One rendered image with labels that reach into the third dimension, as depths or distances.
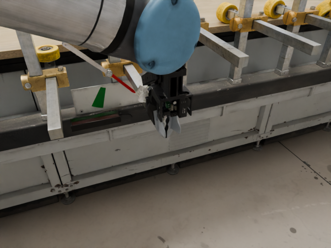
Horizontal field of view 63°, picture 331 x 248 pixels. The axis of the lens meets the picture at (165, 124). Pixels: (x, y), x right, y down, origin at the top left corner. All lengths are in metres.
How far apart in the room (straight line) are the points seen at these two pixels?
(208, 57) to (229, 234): 0.88
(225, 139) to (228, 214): 0.47
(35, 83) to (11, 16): 0.69
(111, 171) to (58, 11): 1.31
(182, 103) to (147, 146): 0.98
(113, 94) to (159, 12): 0.72
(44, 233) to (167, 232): 0.61
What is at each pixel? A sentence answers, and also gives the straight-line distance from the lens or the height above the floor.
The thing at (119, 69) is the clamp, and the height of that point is 0.85.
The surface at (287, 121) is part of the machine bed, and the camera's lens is 2.02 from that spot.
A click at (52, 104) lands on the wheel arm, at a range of 0.78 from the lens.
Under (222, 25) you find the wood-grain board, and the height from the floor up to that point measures 0.90.
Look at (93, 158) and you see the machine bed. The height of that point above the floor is 0.26.
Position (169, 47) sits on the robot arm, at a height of 1.13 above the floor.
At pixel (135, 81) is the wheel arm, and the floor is 0.86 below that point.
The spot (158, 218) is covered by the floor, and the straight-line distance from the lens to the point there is 1.50.
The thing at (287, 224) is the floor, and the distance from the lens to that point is 1.61.
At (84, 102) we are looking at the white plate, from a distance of 0.98.
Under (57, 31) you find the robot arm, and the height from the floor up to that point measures 1.16.
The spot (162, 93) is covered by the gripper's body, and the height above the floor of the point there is 0.96.
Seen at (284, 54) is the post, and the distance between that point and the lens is 1.31.
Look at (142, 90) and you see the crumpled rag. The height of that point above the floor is 0.87.
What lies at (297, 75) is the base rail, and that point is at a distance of 1.38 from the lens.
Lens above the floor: 1.23
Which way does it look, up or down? 36 degrees down
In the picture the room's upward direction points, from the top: straight up
